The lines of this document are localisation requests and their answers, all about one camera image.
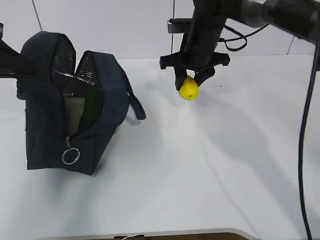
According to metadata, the green cucumber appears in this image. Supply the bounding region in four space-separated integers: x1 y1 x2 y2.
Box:
78 86 102 132

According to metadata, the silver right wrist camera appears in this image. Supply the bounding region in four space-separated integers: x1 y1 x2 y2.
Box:
167 18 192 34

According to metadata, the yellow lemon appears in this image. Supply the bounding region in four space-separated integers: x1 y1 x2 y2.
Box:
178 75 199 101

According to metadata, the glass container green lid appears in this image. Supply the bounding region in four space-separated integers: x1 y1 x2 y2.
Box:
64 97 85 136

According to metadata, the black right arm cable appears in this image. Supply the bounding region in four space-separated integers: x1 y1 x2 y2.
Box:
298 42 320 240

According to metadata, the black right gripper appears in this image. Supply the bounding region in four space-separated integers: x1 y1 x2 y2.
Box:
159 51 231 91

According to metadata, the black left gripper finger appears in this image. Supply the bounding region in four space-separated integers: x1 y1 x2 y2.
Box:
0 39 36 78

